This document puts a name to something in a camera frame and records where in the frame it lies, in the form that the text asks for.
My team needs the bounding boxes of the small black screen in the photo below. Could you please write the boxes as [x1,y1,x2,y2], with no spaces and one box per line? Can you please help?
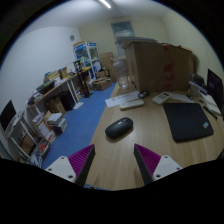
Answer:
[0,99,18,133]

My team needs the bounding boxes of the black mouse pad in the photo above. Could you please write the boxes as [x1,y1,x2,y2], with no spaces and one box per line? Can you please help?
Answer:
[162,102,215,143]

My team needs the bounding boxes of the clear glass jar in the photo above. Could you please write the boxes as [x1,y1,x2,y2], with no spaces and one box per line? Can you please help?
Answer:
[112,57,131,90]

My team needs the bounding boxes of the small open cardboard box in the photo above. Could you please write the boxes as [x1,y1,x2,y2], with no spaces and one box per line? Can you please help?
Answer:
[91,78,113,92]

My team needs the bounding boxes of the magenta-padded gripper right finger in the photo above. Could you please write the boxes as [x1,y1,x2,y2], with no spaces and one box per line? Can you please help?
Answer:
[133,143,184,186]

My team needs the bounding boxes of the ceiling tube light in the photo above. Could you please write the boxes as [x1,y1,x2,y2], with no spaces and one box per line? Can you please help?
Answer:
[98,0,113,10]

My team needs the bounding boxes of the black computer mouse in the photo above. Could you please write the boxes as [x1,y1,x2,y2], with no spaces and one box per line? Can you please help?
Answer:
[104,116,135,140]

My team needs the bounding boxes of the open white book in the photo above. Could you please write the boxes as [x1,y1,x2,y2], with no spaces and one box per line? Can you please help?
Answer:
[199,91,222,117]

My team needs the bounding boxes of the cluttered wooden side desk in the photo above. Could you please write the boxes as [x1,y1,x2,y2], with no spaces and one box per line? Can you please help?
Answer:
[28,68,92,116]

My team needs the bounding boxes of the black metal stand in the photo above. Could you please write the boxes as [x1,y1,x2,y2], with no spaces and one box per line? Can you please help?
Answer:
[73,59,94,99]

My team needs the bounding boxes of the large cardboard box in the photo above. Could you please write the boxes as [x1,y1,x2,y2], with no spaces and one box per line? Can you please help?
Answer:
[124,40,195,93]

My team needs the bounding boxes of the black monitor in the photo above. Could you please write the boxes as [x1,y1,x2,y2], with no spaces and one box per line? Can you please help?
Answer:
[206,68,224,108]

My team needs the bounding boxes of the white remote with buttons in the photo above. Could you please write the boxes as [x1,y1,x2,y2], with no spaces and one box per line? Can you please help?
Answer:
[151,91,171,106]

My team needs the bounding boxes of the black computer tower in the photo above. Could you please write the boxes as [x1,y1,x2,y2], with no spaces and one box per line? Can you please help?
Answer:
[59,90,76,112]

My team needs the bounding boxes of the grey door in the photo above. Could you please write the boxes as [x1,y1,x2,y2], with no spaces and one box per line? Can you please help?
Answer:
[110,20,136,58]

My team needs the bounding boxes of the stacked brown cardboard boxes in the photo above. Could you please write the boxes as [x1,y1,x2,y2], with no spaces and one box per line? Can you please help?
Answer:
[99,51,116,79]

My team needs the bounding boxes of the black coiled cable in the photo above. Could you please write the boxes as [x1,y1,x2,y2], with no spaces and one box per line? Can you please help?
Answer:
[137,90,150,99]

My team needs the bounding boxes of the slim white remote control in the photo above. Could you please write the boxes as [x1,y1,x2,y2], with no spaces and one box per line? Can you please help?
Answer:
[118,98,146,111]

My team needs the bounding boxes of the blue and white cabinet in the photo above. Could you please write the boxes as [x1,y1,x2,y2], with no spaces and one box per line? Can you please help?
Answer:
[73,41,102,73]

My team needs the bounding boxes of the white shelf unit with books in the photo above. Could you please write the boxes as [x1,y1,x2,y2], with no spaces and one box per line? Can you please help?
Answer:
[0,109,69,168]

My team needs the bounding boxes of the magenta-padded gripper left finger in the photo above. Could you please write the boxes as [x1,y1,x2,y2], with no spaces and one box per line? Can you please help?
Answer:
[44,143,97,188]

